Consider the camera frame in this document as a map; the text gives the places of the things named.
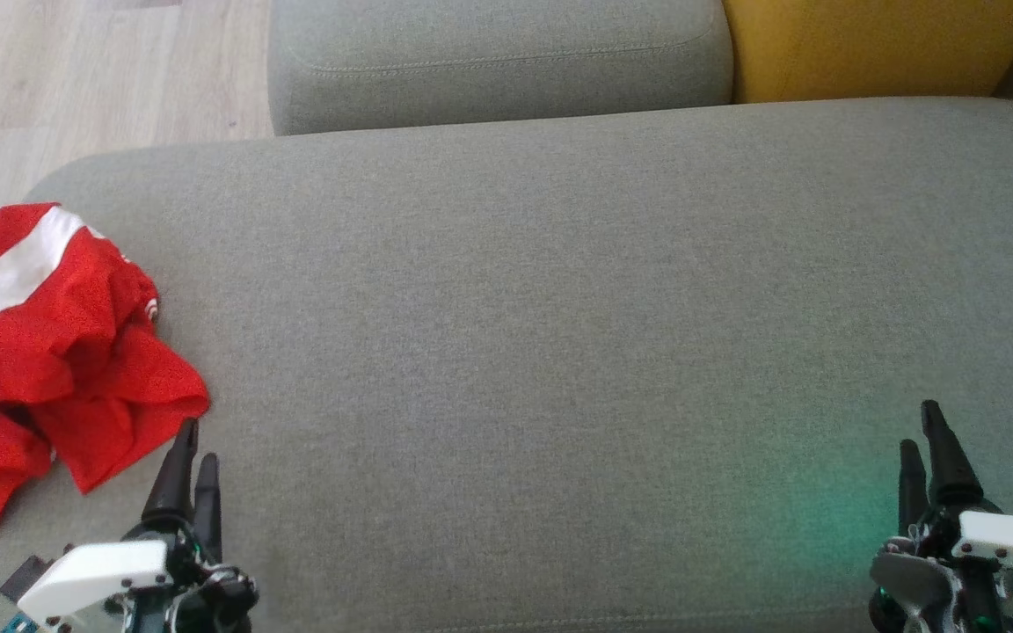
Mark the wide yellow sofa backrest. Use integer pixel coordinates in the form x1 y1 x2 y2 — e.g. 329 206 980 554
722 0 1013 105

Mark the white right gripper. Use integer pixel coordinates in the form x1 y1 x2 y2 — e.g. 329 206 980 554
869 400 1013 633

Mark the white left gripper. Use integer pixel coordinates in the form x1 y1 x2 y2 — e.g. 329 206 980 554
17 419 259 633

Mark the red shorts white waistband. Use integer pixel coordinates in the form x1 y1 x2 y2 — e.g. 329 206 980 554
0 202 211 496

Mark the large grey sofa chaise cushion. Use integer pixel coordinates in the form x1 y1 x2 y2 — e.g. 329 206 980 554
0 97 1013 633

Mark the grey sofa seat cushion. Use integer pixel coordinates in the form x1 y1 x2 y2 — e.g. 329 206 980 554
267 0 735 137

